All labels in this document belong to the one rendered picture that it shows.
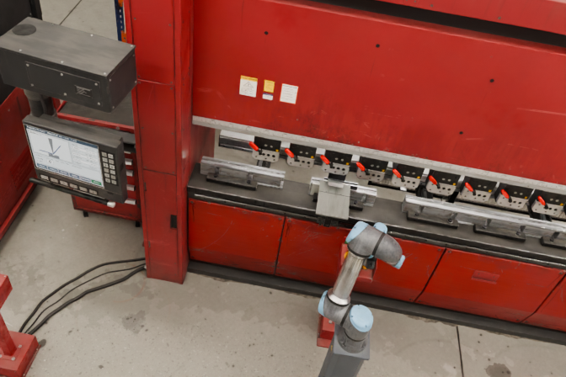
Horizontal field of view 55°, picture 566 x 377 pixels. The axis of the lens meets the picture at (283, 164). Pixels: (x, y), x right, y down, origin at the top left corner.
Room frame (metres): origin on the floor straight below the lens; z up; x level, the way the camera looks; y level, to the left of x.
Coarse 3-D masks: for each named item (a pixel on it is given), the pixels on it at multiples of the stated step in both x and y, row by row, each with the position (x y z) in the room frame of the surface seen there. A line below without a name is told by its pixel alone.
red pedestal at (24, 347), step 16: (0, 288) 1.36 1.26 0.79; (0, 304) 1.32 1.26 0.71; (0, 320) 1.36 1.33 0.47; (0, 336) 1.33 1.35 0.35; (16, 336) 1.45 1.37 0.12; (32, 336) 1.47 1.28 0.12; (0, 352) 1.35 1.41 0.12; (16, 352) 1.36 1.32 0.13; (32, 352) 1.41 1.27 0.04; (0, 368) 1.26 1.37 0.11; (16, 368) 1.27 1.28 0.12
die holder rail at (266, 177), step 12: (204, 156) 2.34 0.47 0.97; (204, 168) 2.28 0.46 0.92; (216, 168) 2.33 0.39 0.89; (228, 168) 2.27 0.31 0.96; (240, 168) 2.28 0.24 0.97; (252, 168) 2.30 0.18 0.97; (264, 168) 2.32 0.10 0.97; (252, 180) 2.27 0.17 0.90; (264, 180) 2.27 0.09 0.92; (276, 180) 2.27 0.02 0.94
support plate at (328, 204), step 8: (320, 184) 2.23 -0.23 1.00; (344, 184) 2.27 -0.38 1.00; (320, 192) 2.17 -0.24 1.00; (328, 192) 2.18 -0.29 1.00; (336, 192) 2.19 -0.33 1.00; (344, 192) 2.20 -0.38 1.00; (320, 200) 2.11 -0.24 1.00; (328, 200) 2.12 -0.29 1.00; (336, 200) 2.13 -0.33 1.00; (344, 200) 2.14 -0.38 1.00; (320, 208) 2.05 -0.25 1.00; (328, 208) 2.06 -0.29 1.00; (336, 208) 2.07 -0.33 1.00; (344, 208) 2.08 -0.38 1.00; (336, 216) 2.01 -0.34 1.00; (344, 216) 2.02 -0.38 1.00
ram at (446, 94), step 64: (256, 0) 2.26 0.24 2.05; (256, 64) 2.26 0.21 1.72; (320, 64) 2.25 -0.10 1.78; (384, 64) 2.24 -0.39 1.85; (448, 64) 2.24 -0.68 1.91; (512, 64) 2.23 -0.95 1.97; (320, 128) 2.25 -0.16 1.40; (384, 128) 2.24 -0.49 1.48; (448, 128) 2.23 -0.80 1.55; (512, 128) 2.22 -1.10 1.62
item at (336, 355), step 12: (336, 324) 1.49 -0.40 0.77; (336, 336) 1.42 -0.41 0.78; (336, 348) 1.35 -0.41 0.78; (324, 360) 1.46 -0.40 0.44; (336, 360) 1.34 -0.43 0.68; (348, 360) 1.34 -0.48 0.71; (360, 360) 1.34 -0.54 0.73; (324, 372) 1.38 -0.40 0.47; (336, 372) 1.34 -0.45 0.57; (348, 372) 1.34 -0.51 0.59
